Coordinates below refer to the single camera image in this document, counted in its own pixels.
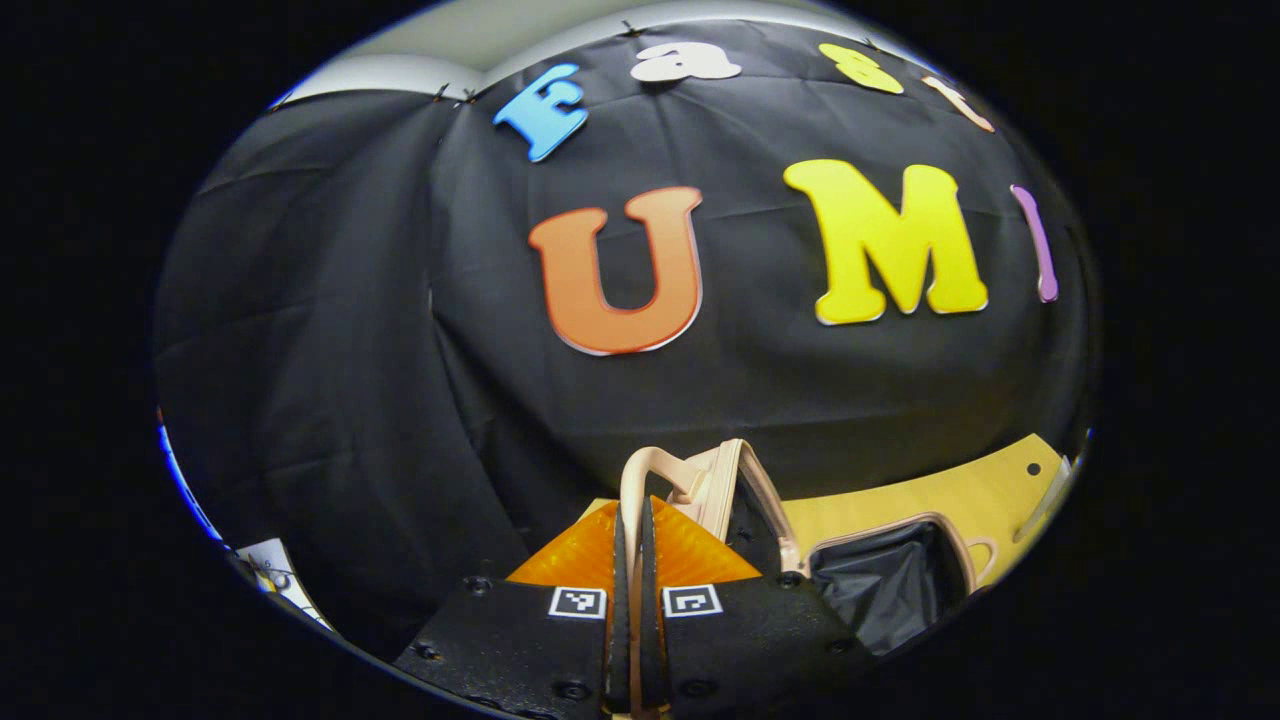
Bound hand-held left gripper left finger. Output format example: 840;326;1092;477
393;500;633;720

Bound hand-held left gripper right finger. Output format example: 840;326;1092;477
638;495;883;720

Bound beige pink small suitcase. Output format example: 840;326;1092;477
618;438;1001;720

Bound white printed paper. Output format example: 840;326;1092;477
233;537;334;633

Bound black backdrop cloth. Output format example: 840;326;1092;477
152;18;1099;666

